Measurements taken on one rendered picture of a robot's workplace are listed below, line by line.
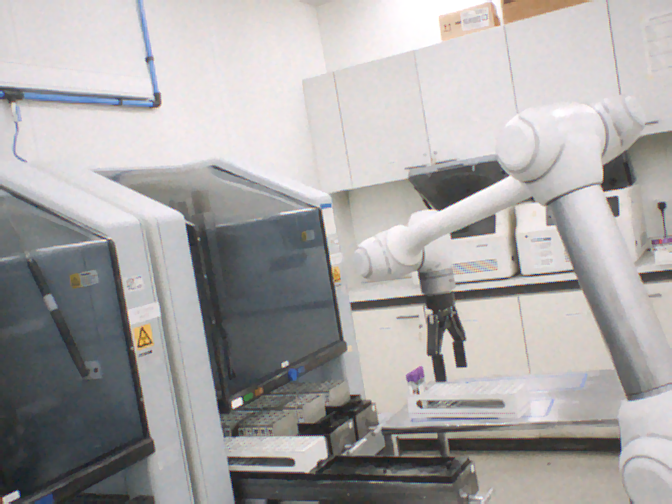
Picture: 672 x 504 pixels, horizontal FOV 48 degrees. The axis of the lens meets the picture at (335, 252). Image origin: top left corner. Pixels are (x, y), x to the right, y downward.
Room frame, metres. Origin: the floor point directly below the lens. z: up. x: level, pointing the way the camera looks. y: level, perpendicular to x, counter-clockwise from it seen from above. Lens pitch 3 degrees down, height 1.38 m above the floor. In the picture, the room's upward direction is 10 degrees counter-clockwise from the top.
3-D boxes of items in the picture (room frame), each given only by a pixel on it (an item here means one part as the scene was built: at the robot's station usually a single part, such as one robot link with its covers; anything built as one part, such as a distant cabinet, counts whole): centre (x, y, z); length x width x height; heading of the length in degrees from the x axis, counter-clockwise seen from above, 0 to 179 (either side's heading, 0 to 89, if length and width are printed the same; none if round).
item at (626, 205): (3.93, -1.28, 1.24); 0.62 x 0.56 x 0.69; 152
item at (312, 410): (2.08, 0.14, 0.85); 0.12 x 0.02 x 0.06; 151
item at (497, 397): (1.92, -0.27, 0.85); 0.30 x 0.10 x 0.06; 58
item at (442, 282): (1.94, -0.24, 1.16); 0.09 x 0.09 x 0.06
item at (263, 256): (2.13, 0.38, 1.28); 0.61 x 0.51 x 0.63; 151
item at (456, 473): (1.71, 0.09, 0.78); 0.73 x 0.14 x 0.09; 61
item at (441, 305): (1.94, -0.24, 1.09); 0.08 x 0.07 x 0.09; 148
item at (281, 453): (1.80, 0.25, 0.83); 0.30 x 0.10 x 0.06; 61
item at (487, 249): (4.20, -0.77, 1.22); 0.62 x 0.56 x 0.64; 150
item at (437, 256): (1.93, -0.23, 1.27); 0.13 x 0.11 x 0.16; 127
